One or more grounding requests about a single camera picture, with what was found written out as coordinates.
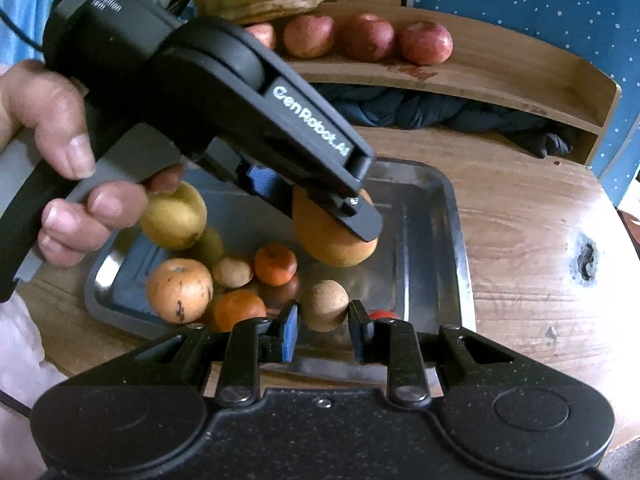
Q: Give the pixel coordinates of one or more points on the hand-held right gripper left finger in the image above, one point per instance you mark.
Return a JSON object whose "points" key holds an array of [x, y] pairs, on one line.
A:
{"points": [[290, 332]]}

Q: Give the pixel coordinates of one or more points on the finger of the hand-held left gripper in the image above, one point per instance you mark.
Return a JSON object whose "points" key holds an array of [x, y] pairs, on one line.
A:
{"points": [[260, 180], [320, 135]]}

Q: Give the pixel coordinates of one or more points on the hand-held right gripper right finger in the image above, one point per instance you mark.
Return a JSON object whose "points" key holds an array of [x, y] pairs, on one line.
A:
{"points": [[361, 332]]}

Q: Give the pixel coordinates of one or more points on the red tomato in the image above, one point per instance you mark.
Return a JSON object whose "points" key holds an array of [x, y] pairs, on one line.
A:
{"points": [[382, 315]]}

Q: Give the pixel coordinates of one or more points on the small round brown fruit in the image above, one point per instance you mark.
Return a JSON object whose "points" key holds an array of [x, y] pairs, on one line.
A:
{"points": [[324, 305]]}

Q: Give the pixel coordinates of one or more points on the orange tangerine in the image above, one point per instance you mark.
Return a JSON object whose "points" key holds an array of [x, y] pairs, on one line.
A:
{"points": [[237, 310], [275, 265]]}

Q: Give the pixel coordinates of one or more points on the brown kiwi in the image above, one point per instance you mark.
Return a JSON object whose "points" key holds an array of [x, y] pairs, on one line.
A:
{"points": [[232, 272]]}

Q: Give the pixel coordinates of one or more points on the yellow orange mango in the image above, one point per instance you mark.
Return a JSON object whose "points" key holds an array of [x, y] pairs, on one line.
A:
{"points": [[330, 247]]}

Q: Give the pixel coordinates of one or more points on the yellow pear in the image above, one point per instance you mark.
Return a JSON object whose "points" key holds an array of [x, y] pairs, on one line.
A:
{"points": [[175, 220]]}

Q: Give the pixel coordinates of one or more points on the metal tray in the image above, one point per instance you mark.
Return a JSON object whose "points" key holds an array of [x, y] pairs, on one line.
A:
{"points": [[420, 240]]}

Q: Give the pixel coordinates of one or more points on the brown pear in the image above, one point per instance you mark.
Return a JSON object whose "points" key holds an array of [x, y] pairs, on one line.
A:
{"points": [[177, 290]]}

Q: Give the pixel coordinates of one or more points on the wooden shelf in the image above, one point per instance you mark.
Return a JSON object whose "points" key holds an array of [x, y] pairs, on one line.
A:
{"points": [[500, 70]]}

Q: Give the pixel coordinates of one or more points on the person's left hand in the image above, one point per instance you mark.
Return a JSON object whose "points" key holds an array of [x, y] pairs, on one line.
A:
{"points": [[45, 105]]}

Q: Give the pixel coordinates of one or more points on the dark blue cloth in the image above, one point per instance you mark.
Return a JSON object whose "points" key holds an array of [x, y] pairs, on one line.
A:
{"points": [[400, 110]]}

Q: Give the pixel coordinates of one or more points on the red apple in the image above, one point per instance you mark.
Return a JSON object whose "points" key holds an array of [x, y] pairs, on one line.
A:
{"points": [[367, 37], [262, 36], [425, 43], [308, 36]]}

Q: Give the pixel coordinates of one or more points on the pink cloth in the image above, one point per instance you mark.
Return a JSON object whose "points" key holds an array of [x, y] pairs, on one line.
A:
{"points": [[20, 360]]}

